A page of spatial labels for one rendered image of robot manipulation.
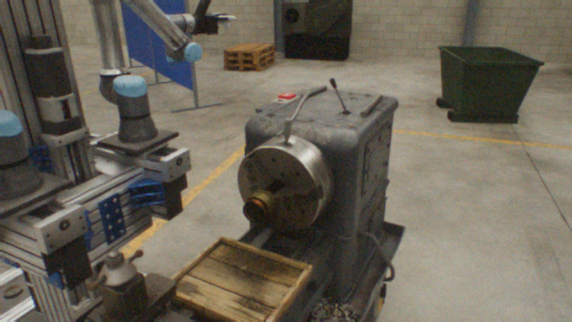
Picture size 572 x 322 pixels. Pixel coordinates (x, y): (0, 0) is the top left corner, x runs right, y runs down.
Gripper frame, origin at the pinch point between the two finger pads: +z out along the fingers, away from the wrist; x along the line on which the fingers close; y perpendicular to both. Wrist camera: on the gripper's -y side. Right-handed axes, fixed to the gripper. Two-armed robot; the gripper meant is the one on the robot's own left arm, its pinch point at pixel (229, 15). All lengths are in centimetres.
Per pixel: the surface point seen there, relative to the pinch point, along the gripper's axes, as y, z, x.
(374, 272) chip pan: 92, 11, 98
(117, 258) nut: 29, -93, 92
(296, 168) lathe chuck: 29, -34, 86
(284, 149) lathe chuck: 24, -35, 81
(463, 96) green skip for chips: 126, 392, -40
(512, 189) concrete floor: 148, 254, 85
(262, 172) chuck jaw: 33, -40, 77
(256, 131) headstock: 29, -27, 57
